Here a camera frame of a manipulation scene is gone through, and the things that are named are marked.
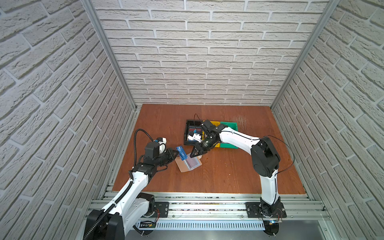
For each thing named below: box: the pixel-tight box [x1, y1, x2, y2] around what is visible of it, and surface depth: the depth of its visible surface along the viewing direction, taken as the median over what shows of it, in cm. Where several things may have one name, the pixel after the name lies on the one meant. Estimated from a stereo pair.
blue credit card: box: [176, 145, 188, 161], surface depth 85 cm
